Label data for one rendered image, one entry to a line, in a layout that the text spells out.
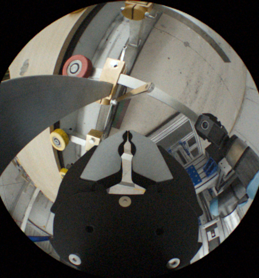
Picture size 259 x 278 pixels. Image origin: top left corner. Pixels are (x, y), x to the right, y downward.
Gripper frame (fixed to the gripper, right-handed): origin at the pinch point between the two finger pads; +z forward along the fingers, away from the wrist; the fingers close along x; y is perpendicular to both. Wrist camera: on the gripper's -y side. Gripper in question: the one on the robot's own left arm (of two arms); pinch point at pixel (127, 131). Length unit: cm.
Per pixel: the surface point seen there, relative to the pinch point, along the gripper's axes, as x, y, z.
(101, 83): -4.2, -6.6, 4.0
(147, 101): 23, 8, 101
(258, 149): 263, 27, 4
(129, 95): 0.2, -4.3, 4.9
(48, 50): -24.5, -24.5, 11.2
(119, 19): -5, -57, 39
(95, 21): -14, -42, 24
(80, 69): -11.3, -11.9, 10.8
